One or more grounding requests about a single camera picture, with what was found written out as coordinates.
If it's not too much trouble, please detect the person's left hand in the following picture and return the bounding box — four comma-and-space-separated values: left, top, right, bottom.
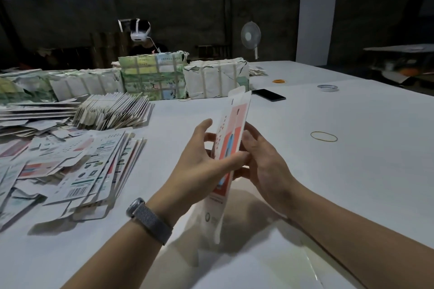
148, 118, 252, 227

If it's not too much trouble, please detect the person's right hand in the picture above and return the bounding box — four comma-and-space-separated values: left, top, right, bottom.
234, 121, 301, 215

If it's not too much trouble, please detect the white toothbrush carton box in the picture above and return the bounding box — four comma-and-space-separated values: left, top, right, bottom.
201, 85, 253, 246

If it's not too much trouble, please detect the fanned stack of white cartons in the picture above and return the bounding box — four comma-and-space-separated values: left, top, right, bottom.
73, 92, 155, 131

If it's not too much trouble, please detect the pile of cartons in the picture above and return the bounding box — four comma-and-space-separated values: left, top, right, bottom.
0, 92, 146, 232

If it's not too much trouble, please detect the person's left forearm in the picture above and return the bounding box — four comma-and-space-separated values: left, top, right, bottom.
61, 221, 167, 289

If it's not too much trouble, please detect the person's right forearm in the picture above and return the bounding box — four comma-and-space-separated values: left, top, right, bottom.
279, 184, 434, 289

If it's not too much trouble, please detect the thin tan rubber band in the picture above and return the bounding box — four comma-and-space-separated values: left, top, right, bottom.
311, 130, 339, 143

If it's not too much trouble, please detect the grey band wristwatch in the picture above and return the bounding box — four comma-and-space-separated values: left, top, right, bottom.
125, 197, 174, 246

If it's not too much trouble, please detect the black smartphone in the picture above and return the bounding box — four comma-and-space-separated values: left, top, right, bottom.
251, 88, 287, 102

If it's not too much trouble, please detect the green printed wrapped bundle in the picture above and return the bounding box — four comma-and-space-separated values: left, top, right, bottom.
118, 51, 190, 101

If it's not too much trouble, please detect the dark wooden chair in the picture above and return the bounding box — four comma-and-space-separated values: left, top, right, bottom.
195, 44, 230, 60

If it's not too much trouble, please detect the white standing fan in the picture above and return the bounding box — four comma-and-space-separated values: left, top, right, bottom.
241, 21, 262, 61

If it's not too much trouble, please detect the white board panel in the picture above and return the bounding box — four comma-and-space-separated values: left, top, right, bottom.
296, 0, 338, 67

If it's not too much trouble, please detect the stack of brown cartons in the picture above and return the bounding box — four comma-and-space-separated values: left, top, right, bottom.
90, 31, 130, 68

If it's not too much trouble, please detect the row of white wrapped bundles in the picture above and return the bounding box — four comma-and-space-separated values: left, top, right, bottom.
0, 67, 124, 103

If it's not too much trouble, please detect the cluttered side table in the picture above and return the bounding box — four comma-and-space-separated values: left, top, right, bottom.
364, 43, 434, 90

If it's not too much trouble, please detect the white strapped wrapped bundle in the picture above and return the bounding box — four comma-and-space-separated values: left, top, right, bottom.
184, 58, 250, 99

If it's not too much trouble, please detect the white head-mounted camera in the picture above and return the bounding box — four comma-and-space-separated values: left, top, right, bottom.
118, 19, 151, 42

